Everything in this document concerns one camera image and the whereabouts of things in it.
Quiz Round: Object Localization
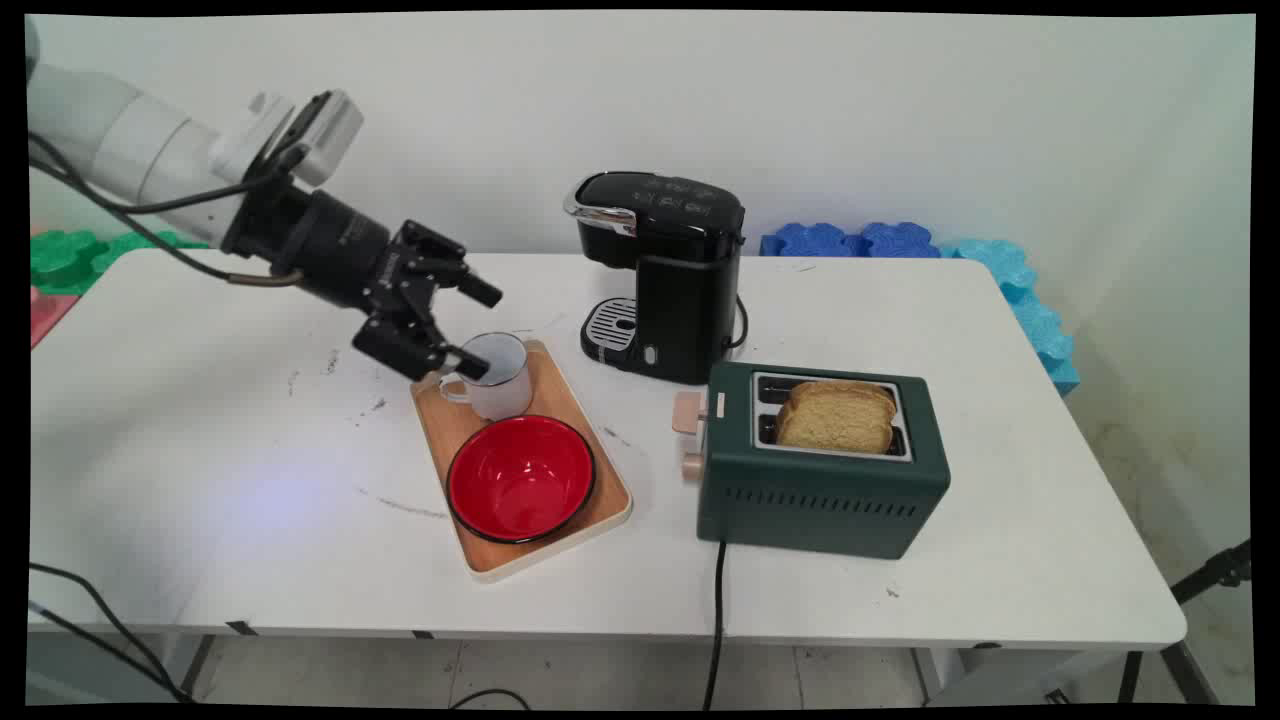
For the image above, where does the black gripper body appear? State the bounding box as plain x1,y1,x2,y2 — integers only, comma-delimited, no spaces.
221,175,469,333

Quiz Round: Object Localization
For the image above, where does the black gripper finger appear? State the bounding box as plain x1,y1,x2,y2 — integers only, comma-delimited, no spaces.
456,269,504,309
351,314,491,383

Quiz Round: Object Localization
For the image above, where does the white enamel mug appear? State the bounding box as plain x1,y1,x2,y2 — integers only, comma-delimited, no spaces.
438,332,534,422

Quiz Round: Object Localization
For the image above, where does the wooden serving tray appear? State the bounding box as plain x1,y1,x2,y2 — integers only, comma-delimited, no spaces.
409,338,634,584

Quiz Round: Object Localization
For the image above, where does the red bowl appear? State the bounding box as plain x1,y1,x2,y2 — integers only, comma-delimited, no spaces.
445,414,598,546

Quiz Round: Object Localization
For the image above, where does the black coffee machine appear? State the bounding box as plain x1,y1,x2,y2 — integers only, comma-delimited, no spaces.
563,171,748,387

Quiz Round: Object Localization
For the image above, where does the green foam mat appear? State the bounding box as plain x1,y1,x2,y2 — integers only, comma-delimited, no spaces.
30,229,209,297

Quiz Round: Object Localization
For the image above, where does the red foam mat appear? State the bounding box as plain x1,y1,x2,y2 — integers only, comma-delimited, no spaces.
30,285,79,350

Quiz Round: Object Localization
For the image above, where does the bread slice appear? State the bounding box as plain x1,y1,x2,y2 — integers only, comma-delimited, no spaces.
775,379,898,456

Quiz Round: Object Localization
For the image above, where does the green toaster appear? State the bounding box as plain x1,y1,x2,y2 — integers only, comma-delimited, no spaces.
672,360,952,561

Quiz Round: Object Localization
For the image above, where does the light blue foam mat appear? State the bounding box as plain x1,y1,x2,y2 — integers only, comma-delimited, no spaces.
938,238,1081,398

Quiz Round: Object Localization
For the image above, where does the black tripod leg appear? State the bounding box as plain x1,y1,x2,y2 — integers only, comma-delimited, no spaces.
1117,540,1253,705

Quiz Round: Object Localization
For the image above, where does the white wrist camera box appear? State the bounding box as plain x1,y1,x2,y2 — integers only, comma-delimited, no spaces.
212,89,365,189

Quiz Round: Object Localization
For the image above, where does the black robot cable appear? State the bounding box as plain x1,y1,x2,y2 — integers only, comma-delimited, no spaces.
28,132,306,288

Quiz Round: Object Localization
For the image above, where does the black floor cable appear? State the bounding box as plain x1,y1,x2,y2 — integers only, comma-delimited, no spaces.
28,563,196,704

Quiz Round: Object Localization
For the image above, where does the black toaster power cable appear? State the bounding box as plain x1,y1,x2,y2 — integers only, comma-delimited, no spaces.
701,540,728,711

